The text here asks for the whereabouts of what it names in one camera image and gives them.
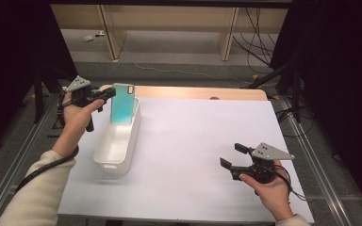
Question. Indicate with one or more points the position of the black metal stand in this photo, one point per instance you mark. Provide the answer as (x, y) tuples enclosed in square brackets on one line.
[(39, 94)]

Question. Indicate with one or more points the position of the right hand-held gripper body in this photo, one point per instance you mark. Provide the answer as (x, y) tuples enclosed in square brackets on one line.
[(264, 163)]

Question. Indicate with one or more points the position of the white table sheet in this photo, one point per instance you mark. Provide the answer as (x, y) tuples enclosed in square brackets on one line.
[(201, 163)]

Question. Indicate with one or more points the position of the metal floor rail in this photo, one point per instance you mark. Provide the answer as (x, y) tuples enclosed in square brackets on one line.
[(317, 163), (15, 163)]

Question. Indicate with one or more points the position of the person's left hand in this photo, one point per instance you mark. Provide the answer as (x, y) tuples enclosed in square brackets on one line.
[(77, 117)]

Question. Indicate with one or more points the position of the black tripod stand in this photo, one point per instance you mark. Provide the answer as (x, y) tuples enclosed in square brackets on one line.
[(283, 78)]

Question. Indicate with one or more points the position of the dark curtain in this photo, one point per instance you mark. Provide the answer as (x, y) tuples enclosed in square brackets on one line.
[(339, 94), (15, 44)]

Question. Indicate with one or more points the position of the white plastic container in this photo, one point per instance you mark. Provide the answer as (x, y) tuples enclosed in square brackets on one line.
[(116, 147)]

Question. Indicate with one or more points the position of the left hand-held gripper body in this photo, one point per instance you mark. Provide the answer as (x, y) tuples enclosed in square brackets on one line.
[(82, 91)]

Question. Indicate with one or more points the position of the small grey floor object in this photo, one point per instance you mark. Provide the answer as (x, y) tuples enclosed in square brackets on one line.
[(88, 38)]

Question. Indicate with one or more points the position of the iridescent teal phone case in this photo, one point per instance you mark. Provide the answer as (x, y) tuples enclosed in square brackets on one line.
[(122, 103)]

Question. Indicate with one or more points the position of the person's right hand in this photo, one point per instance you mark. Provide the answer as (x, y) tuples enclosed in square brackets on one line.
[(268, 191)]

